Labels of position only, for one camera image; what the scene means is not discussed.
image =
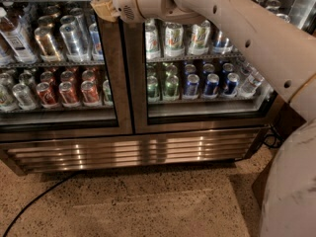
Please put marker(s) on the red soda can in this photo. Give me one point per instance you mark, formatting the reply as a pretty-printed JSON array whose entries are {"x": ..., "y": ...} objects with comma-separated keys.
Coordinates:
[
  {"x": 68, "y": 94},
  {"x": 46, "y": 95},
  {"x": 91, "y": 97}
]

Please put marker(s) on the silver can upper shelf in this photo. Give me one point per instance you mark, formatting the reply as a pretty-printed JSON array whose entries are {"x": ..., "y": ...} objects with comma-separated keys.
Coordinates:
[{"x": 76, "y": 45}]

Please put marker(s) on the blue can left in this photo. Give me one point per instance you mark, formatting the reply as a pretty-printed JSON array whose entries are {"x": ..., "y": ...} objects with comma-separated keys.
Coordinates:
[{"x": 191, "y": 87}]

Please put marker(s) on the blue can middle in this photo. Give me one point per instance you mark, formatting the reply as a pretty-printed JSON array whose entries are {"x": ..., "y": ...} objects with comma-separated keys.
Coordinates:
[{"x": 211, "y": 86}]

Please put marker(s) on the brown cardboard box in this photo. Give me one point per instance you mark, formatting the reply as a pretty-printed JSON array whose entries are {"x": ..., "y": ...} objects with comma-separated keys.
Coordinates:
[{"x": 259, "y": 184}]

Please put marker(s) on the blue can right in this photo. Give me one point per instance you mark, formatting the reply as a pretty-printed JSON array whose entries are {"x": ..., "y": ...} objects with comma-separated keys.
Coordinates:
[{"x": 229, "y": 88}]

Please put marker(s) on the silver blue can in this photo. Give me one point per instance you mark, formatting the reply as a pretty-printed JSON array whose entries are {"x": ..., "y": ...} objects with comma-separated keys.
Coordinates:
[{"x": 221, "y": 44}]

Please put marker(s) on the green white can left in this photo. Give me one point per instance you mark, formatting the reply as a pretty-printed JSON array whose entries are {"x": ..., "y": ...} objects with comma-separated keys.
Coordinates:
[{"x": 152, "y": 45}]

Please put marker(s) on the red soda can right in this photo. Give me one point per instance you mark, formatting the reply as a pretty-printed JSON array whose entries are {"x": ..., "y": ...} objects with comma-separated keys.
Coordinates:
[{"x": 91, "y": 97}]

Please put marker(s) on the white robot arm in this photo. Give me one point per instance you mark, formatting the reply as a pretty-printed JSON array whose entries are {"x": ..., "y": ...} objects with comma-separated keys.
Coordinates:
[{"x": 286, "y": 57}]

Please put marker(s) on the red soda can middle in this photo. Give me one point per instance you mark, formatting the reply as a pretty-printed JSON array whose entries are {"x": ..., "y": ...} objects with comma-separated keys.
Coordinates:
[{"x": 68, "y": 94}]

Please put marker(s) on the stainless steel fridge base grille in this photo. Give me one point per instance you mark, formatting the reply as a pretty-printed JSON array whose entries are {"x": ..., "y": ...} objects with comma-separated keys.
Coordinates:
[{"x": 69, "y": 155}]

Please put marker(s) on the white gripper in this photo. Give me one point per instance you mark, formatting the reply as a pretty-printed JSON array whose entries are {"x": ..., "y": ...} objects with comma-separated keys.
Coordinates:
[{"x": 126, "y": 1}]

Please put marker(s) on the clear water bottle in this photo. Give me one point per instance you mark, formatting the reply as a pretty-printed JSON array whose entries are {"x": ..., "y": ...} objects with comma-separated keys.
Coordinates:
[{"x": 251, "y": 84}]

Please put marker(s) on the silver can lower left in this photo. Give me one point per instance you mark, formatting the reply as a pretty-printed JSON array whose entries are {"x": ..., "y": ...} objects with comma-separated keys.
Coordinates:
[{"x": 24, "y": 96}]

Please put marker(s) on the labelled drink bottle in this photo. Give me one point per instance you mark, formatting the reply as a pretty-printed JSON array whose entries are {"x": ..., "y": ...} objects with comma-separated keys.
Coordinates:
[{"x": 17, "y": 38}]

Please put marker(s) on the red soda can left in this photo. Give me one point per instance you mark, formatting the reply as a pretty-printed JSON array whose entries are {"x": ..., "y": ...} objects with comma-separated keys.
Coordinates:
[{"x": 46, "y": 95}]

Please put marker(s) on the gold can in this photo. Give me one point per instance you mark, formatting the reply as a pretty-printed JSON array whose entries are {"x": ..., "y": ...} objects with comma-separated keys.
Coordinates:
[{"x": 48, "y": 46}]

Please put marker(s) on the green white can middle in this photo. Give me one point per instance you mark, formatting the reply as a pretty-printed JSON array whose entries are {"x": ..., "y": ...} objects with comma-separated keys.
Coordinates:
[{"x": 174, "y": 45}]

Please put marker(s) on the green white can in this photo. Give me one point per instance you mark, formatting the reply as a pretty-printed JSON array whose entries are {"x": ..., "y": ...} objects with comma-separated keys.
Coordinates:
[
  {"x": 200, "y": 34},
  {"x": 174, "y": 45},
  {"x": 152, "y": 45}
]

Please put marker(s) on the green white can right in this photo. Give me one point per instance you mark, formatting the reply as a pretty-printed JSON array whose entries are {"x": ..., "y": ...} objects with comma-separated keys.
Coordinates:
[{"x": 200, "y": 34}]

